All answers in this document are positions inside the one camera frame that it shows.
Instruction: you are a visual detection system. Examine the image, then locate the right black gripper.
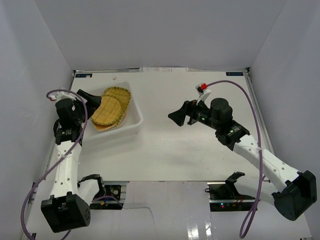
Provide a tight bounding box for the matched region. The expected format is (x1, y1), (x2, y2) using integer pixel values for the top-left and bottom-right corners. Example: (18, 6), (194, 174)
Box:
(168, 96), (221, 131)

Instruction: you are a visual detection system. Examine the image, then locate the oval woven bamboo tray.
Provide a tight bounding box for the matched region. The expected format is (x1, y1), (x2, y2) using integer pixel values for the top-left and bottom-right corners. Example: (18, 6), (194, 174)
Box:
(91, 95), (122, 126)

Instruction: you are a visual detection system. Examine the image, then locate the triangular woven bamboo tray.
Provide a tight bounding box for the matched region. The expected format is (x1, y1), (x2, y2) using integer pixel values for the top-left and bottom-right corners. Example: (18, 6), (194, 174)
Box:
(93, 123), (118, 131)

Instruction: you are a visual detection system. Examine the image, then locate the white plastic bin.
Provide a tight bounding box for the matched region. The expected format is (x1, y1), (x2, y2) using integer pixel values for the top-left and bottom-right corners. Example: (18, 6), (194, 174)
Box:
(71, 78), (143, 148)

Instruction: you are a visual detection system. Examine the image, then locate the pink round plate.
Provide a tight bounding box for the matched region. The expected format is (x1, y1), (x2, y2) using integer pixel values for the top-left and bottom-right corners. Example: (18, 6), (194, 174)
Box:
(117, 112), (128, 127)

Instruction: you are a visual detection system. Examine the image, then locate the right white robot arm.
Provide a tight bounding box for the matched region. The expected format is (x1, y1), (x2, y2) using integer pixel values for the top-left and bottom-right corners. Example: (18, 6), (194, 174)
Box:
(168, 98), (317, 221)

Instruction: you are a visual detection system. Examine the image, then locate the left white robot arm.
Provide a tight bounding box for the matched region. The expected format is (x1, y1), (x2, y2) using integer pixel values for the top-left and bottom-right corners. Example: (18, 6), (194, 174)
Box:
(41, 89), (106, 233)

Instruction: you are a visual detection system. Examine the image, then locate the white paper sheet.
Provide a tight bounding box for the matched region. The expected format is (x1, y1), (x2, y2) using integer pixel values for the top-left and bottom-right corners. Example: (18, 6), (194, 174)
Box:
(139, 67), (189, 73)

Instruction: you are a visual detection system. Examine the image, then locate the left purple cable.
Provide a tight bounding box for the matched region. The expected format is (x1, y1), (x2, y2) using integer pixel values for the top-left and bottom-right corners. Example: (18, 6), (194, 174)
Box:
(20, 89), (89, 240)

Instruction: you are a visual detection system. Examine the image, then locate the purple cable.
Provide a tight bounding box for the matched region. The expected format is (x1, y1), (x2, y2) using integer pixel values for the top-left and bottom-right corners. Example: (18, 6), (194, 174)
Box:
(20, 89), (89, 240)
(207, 79), (266, 239)

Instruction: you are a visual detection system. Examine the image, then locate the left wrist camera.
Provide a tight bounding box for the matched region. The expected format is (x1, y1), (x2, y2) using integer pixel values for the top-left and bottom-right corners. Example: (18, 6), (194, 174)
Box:
(48, 91), (75, 102)

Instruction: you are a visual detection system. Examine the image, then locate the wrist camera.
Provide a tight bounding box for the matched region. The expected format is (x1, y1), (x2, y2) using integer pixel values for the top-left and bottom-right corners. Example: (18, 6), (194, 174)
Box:
(195, 83), (211, 105)
(48, 91), (75, 102)

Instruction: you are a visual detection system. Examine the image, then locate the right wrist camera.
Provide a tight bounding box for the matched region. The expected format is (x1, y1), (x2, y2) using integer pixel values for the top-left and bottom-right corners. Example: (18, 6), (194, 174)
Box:
(195, 83), (211, 105)

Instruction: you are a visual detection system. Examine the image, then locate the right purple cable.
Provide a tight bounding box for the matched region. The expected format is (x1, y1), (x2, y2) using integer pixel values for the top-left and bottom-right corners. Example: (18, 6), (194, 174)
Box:
(207, 79), (266, 239)

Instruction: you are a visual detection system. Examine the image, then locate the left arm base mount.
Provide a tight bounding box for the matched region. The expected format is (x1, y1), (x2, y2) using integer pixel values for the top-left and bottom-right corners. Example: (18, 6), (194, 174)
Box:
(89, 181), (128, 210)

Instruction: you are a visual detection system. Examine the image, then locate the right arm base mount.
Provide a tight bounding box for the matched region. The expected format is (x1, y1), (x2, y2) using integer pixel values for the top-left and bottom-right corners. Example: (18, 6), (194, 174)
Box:
(204, 182), (255, 213)

